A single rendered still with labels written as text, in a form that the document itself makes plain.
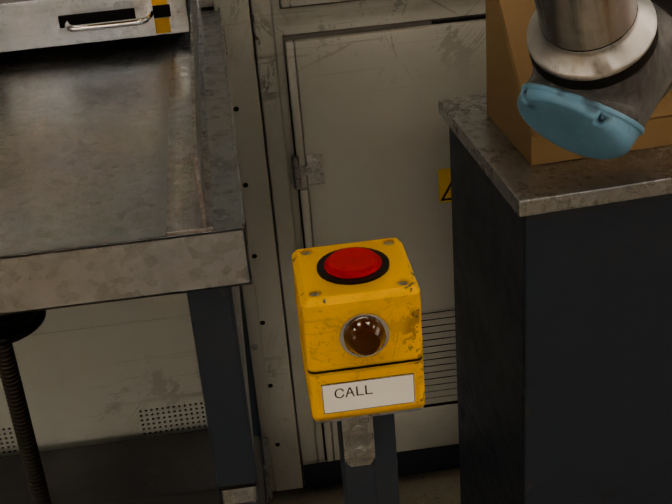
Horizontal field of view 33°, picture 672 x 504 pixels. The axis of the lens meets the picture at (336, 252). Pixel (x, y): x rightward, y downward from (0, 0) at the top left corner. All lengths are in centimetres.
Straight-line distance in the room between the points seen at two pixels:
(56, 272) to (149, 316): 81
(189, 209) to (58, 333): 84
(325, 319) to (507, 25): 64
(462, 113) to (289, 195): 38
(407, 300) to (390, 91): 92
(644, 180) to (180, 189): 50
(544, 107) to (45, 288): 47
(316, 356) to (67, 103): 63
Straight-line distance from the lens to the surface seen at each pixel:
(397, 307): 76
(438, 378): 190
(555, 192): 123
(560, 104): 105
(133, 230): 100
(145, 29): 146
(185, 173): 108
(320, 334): 76
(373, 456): 85
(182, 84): 132
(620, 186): 125
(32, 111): 132
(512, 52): 131
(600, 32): 102
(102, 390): 188
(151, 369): 185
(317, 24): 163
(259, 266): 177
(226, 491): 116
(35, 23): 147
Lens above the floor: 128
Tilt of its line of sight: 28 degrees down
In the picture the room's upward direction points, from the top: 5 degrees counter-clockwise
